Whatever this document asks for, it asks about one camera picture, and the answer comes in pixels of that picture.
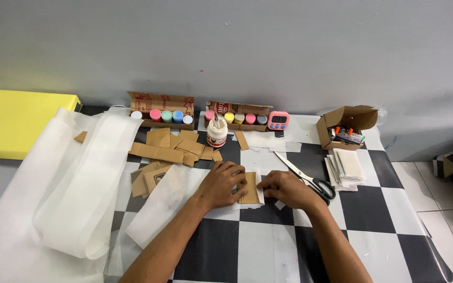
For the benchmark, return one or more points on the stapler and boxes bundle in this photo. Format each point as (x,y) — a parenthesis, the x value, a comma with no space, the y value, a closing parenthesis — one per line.
(348,135)

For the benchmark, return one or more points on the person's right hand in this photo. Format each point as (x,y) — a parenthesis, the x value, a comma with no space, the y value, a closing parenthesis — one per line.
(289,190)

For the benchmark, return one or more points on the stack of white wrapped pieces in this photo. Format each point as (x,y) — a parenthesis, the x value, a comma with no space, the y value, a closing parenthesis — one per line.
(346,167)

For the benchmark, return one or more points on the person's left hand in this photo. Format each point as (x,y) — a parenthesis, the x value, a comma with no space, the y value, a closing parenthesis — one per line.
(216,186)

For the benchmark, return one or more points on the small open cardboard box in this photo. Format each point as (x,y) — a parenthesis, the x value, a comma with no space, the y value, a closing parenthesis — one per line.
(352,116)

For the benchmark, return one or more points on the wooden glue stick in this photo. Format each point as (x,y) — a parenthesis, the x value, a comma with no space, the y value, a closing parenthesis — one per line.
(216,118)

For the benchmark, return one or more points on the small brown cardboard rectangle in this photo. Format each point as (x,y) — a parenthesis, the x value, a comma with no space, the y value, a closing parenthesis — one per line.
(251,188)

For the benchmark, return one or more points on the yellow flat box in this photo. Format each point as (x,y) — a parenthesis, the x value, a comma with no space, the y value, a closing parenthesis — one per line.
(14,122)

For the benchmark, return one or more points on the grey paint pot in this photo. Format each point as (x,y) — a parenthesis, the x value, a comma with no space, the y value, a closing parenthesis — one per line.
(262,119)

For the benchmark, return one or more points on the black and white checkered tablecloth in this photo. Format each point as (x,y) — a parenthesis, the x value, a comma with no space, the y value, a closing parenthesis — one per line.
(368,212)

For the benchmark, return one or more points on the clear plastic bottle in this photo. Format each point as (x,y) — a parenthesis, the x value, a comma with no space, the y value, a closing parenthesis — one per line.
(382,114)

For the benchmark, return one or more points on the small white fabric wrap piece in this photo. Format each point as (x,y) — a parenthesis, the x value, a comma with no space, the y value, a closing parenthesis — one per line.
(261,194)

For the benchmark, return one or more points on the pile of brown cardboard pieces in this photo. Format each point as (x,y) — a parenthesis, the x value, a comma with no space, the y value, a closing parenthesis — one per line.
(163,151)

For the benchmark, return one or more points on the large white fabric sheet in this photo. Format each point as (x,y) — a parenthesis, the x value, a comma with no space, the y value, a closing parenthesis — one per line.
(53,188)

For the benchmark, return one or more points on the white glue jar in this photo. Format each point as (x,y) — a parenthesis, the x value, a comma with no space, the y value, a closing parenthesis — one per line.
(217,135)

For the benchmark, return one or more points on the narrow brown cardboard strip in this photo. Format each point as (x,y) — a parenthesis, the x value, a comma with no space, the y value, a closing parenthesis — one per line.
(242,140)

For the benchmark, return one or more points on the tiny white fabric scrap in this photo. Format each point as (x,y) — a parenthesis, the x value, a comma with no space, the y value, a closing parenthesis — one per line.
(280,204)

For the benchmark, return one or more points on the brown cardboard paint box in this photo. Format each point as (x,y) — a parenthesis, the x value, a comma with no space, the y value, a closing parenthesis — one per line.
(163,103)
(246,108)

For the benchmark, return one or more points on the yellow paint pot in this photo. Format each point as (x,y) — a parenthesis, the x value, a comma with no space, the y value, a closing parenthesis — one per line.
(229,117)

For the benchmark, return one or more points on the long white fabric strip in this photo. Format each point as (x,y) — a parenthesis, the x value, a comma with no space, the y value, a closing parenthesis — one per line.
(163,204)

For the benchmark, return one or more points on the pink paint pot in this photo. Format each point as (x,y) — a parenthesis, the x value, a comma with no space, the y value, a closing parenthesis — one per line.
(209,115)
(250,118)
(155,114)

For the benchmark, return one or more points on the pink digital timer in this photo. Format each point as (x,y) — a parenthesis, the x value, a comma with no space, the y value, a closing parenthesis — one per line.
(278,120)

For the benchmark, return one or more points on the white paint pot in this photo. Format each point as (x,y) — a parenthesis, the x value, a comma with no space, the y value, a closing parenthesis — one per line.
(136,114)

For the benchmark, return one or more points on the green paint pot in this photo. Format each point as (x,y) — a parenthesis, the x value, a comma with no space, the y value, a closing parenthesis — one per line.
(166,116)

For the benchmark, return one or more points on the ochre paint pot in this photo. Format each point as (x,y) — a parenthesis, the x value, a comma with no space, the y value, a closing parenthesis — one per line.
(239,118)

